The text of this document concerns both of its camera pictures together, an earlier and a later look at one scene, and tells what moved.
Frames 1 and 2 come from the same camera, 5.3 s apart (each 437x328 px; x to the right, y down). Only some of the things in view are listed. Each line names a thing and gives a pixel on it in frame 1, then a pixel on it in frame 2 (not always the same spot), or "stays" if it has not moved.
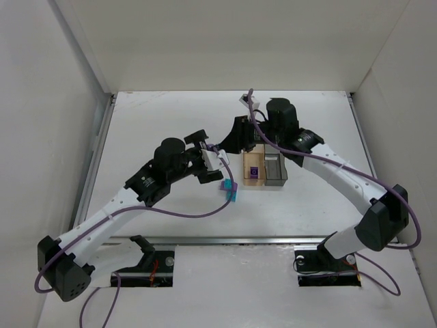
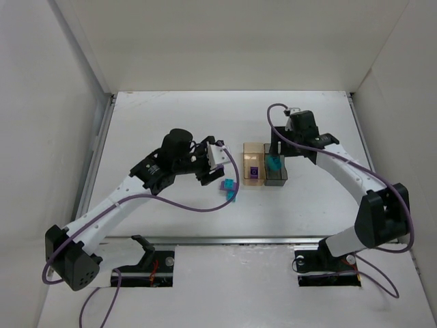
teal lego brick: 229,195 stays
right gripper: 246,133 -> 278,135
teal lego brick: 228,183 stays
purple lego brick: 233,186 stays
